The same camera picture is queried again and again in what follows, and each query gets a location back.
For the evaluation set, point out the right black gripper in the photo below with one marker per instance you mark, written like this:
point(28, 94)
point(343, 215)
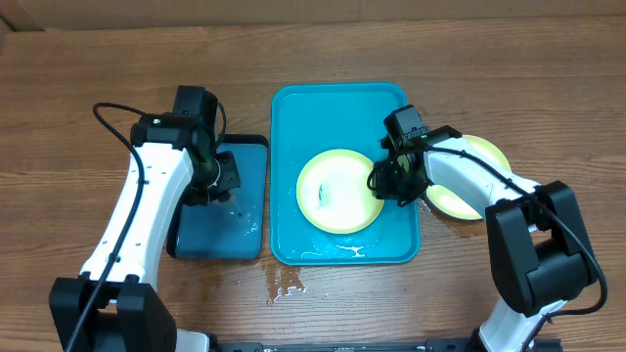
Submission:
point(388, 191)

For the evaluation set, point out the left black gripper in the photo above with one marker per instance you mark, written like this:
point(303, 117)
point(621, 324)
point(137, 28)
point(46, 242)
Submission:
point(232, 180)

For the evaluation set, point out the yellow-green plate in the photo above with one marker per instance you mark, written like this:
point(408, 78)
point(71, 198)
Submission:
point(461, 188)
point(333, 195)

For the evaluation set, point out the yellow-green plate top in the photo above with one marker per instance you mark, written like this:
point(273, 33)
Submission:
point(333, 195)

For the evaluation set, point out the dark green sponge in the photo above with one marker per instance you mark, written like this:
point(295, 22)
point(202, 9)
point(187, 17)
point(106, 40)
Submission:
point(234, 207)

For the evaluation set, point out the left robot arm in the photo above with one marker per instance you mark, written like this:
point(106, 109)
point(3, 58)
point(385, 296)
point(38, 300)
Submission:
point(113, 305)

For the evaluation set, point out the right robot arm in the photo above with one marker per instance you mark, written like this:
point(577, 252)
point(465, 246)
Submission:
point(540, 253)

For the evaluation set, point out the black tray with water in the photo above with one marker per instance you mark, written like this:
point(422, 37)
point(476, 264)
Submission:
point(210, 232)

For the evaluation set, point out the teal plastic serving tray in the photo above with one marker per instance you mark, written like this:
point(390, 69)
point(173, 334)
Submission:
point(308, 120)

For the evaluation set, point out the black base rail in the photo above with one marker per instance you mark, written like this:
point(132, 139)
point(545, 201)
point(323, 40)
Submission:
point(342, 347)

